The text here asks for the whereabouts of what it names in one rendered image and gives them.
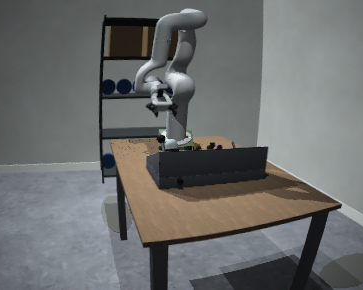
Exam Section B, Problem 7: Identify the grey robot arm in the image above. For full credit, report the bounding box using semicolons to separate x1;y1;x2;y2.
134;9;207;146

